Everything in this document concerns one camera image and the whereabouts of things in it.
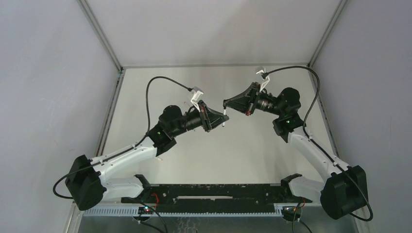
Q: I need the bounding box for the white black marker pen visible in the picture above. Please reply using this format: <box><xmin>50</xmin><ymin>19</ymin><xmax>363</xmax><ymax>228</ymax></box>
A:
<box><xmin>222</xmin><ymin>107</ymin><xmax>227</xmax><ymax>127</ymax></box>

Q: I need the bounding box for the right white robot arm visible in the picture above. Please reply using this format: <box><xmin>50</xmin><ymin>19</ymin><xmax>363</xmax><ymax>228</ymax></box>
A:
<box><xmin>223</xmin><ymin>82</ymin><xmax>370</xmax><ymax>219</ymax></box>

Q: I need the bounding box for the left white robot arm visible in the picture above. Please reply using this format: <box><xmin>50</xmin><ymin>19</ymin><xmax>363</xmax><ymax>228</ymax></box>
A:
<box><xmin>65</xmin><ymin>101</ymin><xmax>229</xmax><ymax>211</ymax></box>

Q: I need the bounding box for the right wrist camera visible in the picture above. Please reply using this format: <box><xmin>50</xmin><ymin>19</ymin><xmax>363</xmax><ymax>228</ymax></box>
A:
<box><xmin>256</xmin><ymin>67</ymin><xmax>270</xmax><ymax>92</ymax></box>

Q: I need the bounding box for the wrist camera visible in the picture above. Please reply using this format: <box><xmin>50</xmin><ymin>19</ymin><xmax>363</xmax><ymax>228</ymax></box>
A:
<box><xmin>190</xmin><ymin>86</ymin><xmax>204</xmax><ymax>108</ymax></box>
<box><xmin>256</xmin><ymin>67</ymin><xmax>270</xmax><ymax>92</ymax></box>

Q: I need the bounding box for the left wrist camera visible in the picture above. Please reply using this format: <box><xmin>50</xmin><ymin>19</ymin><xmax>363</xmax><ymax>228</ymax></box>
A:
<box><xmin>190</xmin><ymin>86</ymin><xmax>204</xmax><ymax>108</ymax></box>

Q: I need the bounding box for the right camera cable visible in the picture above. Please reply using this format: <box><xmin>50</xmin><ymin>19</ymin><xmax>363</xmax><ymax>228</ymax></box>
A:
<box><xmin>262</xmin><ymin>66</ymin><xmax>374</xmax><ymax>222</ymax></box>

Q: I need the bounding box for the camera cable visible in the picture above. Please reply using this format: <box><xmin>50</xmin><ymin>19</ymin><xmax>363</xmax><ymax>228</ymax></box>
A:
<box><xmin>262</xmin><ymin>66</ymin><xmax>374</xmax><ymax>222</ymax></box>
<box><xmin>52</xmin><ymin>76</ymin><xmax>194</xmax><ymax>200</ymax></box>

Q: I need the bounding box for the left camera cable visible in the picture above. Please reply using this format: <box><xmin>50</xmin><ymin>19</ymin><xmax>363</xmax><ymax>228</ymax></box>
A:
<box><xmin>52</xmin><ymin>76</ymin><xmax>194</xmax><ymax>200</ymax></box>

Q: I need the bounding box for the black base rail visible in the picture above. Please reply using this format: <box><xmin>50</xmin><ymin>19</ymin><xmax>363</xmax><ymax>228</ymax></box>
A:
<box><xmin>121</xmin><ymin>180</ymin><xmax>311</xmax><ymax>213</ymax></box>

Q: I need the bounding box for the perforated cable tray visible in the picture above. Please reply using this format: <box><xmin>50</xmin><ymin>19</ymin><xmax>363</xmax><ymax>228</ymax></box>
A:
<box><xmin>83</xmin><ymin>206</ymin><xmax>283</xmax><ymax>217</ymax></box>

